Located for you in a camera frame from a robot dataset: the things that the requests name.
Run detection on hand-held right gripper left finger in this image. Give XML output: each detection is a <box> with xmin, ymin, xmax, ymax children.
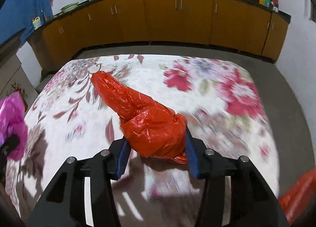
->
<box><xmin>28</xmin><ymin>137</ymin><xmax>132</xmax><ymax>227</ymax></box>

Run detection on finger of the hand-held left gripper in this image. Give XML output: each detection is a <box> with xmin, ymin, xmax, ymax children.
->
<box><xmin>0</xmin><ymin>134</ymin><xmax>20</xmax><ymax>156</ymax></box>

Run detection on orange wooden base cabinets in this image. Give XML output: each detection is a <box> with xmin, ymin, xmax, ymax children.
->
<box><xmin>42</xmin><ymin>0</ymin><xmax>289</xmax><ymax>69</ymax></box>

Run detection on pink plastic bag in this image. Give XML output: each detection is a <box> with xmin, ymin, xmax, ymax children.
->
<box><xmin>0</xmin><ymin>91</ymin><xmax>29</xmax><ymax>161</ymax></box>

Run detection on floral printed cloth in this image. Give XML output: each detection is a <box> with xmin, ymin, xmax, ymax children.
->
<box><xmin>5</xmin><ymin>54</ymin><xmax>280</xmax><ymax>227</ymax></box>

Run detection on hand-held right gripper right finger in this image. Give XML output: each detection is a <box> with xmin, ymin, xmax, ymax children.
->
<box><xmin>185</xmin><ymin>127</ymin><xmax>289</xmax><ymax>227</ymax></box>

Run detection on blue hanging cloth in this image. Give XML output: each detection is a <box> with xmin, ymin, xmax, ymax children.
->
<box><xmin>0</xmin><ymin>0</ymin><xmax>53</xmax><ymax>45</ymax></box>

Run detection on red plastic bag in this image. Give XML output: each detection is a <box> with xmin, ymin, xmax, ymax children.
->
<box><xmin>91</xmin><ymin>71</ymin><xmax>188</xmax><ymax>164</ymax></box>

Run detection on red lined waste basket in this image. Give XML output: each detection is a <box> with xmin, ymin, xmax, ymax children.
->
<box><xmin>278</xmin><ymin>168</ymin><xmax>316</xmax><ymax>226</ymax></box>

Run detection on green enamel pot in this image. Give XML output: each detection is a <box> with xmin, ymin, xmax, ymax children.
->
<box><xmin>60</xmin><ymin>2</ymin><xmax>79</xmax><ymax>14</ymax></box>

